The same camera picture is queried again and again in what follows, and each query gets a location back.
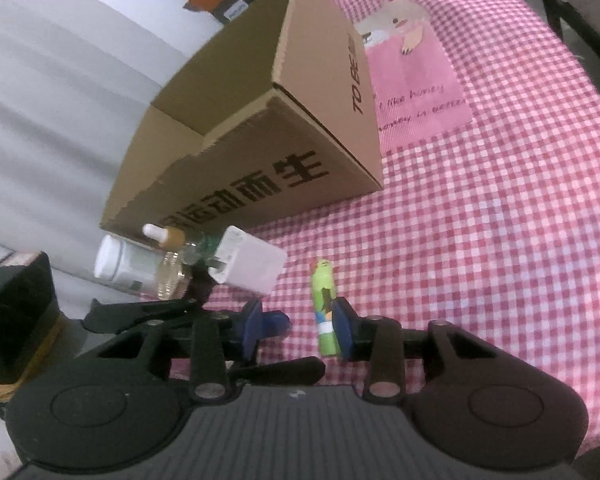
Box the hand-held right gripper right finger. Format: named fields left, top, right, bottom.
left=330, top=297, right=506, bottom=403

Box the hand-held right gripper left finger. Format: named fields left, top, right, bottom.
left=95, top=300, right=291, bottom=402

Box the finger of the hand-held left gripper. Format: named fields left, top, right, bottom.
left=82, top=272, right=218, bottom=333
left=227, top=357, right=327, bottom=387

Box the white charger adapter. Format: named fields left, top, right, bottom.
left=207, top=226, right=288, bottom=295

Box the green glass dropper bottle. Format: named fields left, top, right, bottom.
left=142, top=222, right=226, bottom=267

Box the brown cardboard box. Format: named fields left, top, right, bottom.
left=99, top=0, right=385, bottom=261

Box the clear round glass jar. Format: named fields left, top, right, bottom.
left=152, top=250, right=202, bottom=302

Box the white cylindrical cup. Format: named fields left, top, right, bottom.
left=94, top=235, right=162, bottom=297

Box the pink checked tablecloth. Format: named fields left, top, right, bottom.
left=170, top=0, right=600, bottom=461

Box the blue and white box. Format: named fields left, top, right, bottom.
left=212, top=0, right=255, bottom=25

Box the black metal stand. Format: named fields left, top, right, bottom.
left=525, top=0, right=600, bottom=78

